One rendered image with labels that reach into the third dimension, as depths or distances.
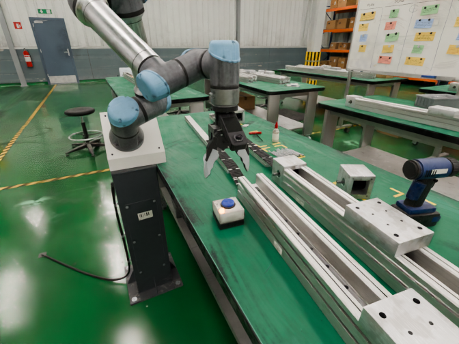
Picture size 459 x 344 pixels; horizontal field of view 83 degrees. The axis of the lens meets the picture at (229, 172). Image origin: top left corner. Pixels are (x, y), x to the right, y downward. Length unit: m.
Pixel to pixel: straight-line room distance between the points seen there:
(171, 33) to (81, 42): 3.32
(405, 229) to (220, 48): 0.60
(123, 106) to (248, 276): 0.78
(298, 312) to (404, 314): 0.20
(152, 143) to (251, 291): 0.86
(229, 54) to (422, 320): 0.62
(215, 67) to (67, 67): 11.07
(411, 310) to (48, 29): 11.62
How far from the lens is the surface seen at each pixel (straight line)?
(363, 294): 0.64
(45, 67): 11.71
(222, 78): 0.67
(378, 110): 2.49
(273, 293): 0.66
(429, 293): 0.70
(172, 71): 0.69
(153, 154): 1.26
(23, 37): 11.78
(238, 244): 0.76
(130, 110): 1.10
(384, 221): 0.74
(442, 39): 3.73
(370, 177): 1.04
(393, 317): 0.53
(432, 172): 0.91
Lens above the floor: 1.29
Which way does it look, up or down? 26 degrees down
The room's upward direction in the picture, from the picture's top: straight up
